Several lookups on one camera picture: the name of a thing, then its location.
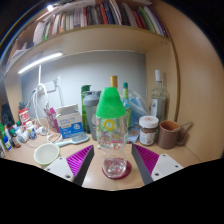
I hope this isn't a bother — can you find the brown ceramic mug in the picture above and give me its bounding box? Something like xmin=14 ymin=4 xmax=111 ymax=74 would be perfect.
xmin=157 ymin=119 xmax=193 ymax=150

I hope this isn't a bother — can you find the white mug with green handle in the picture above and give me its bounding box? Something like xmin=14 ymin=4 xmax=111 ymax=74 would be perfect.
xmin=33 ymin=142 xmax=61 ymax=167

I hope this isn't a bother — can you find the slim bottle with green cap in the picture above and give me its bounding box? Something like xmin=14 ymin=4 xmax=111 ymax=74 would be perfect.
xmin=121 ymin=82 xmax=132 ymax=131

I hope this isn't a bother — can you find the white cable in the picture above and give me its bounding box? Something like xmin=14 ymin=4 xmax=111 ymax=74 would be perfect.
xmin=30 ymin=64 xmax=64 ymax=148

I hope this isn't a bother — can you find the flat round red coaster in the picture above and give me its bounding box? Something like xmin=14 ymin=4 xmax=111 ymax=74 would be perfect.
xmin=101 ymin=159 xmax=132 ymax=181

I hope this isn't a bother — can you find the blue plastic bag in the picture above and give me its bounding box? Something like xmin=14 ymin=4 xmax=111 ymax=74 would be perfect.
xmin=128 ymin=89 xmax=151 ymax=143

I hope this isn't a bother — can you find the light blue hairbrush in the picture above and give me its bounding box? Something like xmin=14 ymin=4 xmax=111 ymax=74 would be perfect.
xmin=54 ymin=132 xmax=91 ymax=148

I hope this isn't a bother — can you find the clear glass liquor bottle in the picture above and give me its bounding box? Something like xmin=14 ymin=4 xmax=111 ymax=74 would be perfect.
xmin=149 ymin=69 xmax=169 ymax=123

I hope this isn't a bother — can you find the wooden shelf unit with books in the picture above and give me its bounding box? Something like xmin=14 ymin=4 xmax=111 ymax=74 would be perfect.
xmin=6 ymin=0 xmax=174 ymax=68

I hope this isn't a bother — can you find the pink snack bag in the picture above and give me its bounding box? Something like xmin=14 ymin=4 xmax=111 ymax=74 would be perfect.
xmin=44 ymin=107 xmax=59 ymax=134

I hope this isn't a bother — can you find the white wall power socket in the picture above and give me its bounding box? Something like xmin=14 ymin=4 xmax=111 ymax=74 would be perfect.
xmin=42 ymin=79 xmax=58 ymax=94

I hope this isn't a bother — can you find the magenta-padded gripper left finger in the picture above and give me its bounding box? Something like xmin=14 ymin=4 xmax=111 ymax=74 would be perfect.
xmin=43 ymin=144 xmax=96 ymax=187

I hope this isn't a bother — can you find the bottle with yellow cap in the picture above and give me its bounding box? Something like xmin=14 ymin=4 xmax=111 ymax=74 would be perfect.
xmin=110 ymin=75 xmax=119 ymax=89

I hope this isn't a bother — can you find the white and blue carton box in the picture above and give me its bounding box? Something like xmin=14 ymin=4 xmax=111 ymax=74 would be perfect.
xmin=54 ymin=103 xmax=85 ymax=140

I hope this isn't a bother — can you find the white LED light bar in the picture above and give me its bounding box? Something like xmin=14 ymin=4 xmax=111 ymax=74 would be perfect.
xmin=17 ymin=51 xmax=64 ymax=75

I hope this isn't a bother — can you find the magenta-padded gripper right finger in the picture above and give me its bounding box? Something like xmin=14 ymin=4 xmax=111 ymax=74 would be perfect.
xmin=130 ymin=143 xmax=184 ymax=186

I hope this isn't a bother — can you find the brown jar with white lid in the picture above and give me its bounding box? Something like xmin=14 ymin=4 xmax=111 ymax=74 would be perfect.
xmin=138 ymin=115 xmax=160 ymax=147

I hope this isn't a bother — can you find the small white blue-label bottle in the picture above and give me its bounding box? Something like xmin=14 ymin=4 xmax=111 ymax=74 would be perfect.
xmin=28 ymin=124 xmax=38 ymax=140

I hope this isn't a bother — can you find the clear bottle with green cap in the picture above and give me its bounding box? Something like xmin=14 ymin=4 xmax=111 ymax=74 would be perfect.
xmin=95 ymin=86 xmax=130 ymax=179

